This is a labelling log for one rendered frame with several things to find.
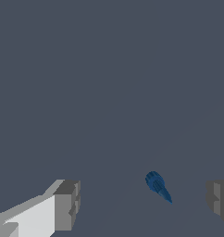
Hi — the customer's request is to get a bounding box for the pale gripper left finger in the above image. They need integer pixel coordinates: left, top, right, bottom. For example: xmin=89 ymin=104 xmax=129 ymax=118
xmin=0 ymin=179 xmax=81 ymax=237

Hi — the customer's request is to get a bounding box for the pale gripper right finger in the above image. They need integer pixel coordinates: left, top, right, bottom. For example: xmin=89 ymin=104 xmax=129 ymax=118
xmin=205 ymin=179 xmax=224 ymax=229

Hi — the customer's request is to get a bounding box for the small blue cone-shaped object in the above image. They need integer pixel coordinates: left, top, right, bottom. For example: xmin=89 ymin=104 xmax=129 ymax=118
xmin=144 ymin=170 xmax=173 ymax=205

